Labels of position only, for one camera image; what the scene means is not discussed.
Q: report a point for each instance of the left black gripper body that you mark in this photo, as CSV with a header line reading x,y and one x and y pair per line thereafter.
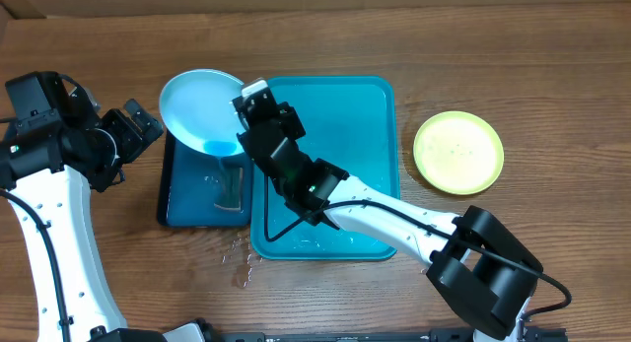
x,y
125,137

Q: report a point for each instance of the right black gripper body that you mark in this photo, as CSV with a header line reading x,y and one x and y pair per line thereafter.
x,y
263,117

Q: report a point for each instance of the light blue plate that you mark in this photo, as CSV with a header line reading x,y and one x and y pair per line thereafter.
x,y
197,109

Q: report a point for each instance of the green and orange sponge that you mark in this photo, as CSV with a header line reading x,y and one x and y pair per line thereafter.
x,y
230,196

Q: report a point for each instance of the yellow plate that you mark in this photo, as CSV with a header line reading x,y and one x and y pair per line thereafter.
x,y
458,152

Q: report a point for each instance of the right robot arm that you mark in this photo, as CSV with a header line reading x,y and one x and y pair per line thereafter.
x,y
481,270

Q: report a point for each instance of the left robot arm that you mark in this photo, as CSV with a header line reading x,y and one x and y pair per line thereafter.
x,y
56,152

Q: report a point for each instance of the black water tray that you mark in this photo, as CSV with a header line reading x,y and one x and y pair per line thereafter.
x,y
189,187

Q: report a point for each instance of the teal plastic tray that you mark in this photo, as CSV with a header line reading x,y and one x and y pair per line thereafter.
x,y
350,122

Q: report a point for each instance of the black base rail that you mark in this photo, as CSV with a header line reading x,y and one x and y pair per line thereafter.
x,y
201,331

